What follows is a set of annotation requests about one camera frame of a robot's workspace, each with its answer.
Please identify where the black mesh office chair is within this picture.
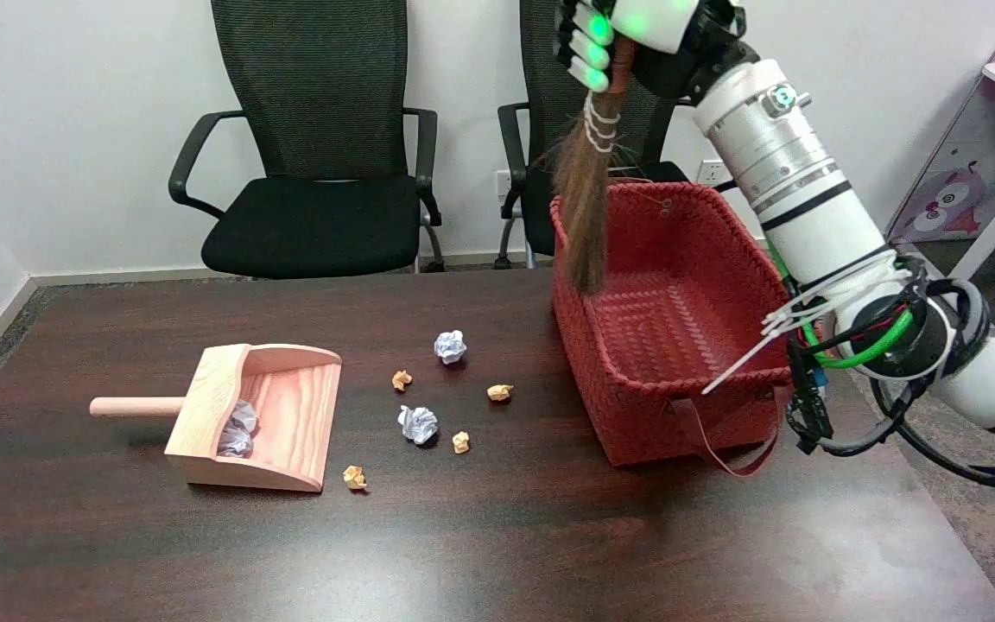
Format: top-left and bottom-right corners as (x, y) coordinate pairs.
(168, 0), (446, 280)
(497, 0), (740, 269)

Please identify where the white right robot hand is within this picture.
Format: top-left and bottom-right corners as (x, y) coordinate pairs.
(555, 0), (757, 103)

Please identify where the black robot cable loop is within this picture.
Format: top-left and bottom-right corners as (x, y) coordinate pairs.
(784, 255), (995, 493)

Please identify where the wooden dustpan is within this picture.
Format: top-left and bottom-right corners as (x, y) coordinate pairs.
(89, 343), (343, 493)

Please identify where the pink owl print panel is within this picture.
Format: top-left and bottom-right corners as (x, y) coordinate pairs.
(886, 0), (995, 244)

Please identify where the red woven basket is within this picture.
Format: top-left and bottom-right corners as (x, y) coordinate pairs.
(549, 180), (809, 478)

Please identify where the green robot cable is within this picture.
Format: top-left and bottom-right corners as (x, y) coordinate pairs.
(800, 307), (917, 371)

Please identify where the brown straw hand broom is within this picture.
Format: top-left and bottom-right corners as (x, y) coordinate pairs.
(552, 39), (637, 295)

